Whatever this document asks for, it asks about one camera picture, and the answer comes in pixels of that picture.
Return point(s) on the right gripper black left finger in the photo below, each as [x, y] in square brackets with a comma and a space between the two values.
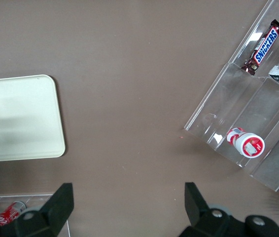
[53, 212]

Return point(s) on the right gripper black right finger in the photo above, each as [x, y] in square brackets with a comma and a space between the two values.
[198, 217]

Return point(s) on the beige plastic tray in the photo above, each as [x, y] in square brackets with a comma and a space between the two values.
[21, 118]

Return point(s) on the clear acrylic bottle rack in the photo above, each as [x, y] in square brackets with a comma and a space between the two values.
[31, 197]

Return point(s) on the red cola bottle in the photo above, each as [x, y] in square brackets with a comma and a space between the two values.
[9, 213]

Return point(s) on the white red yogurt bottle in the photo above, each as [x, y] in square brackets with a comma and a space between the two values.
[246, 143]

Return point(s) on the clear acrylic stepped display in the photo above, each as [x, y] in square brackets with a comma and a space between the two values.
[240, 98]

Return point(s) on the Snickers chocolate bar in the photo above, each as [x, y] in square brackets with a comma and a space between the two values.
[265, 47]

